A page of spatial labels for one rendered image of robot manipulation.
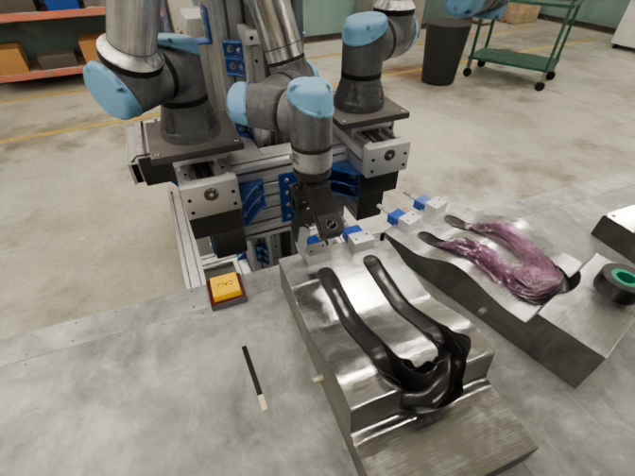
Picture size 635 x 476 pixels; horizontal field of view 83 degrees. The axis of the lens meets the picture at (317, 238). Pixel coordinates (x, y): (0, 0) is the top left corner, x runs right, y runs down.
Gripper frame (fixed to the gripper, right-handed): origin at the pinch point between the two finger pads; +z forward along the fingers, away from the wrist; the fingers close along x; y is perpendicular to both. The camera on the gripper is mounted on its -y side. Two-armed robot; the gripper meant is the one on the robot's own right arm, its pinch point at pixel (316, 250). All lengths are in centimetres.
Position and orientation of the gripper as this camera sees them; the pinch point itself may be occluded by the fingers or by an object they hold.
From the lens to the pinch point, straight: 79.6
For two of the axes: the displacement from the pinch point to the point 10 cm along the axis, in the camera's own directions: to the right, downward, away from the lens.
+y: -3.6, -6.1, 7.0
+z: 0.0, 7.5, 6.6
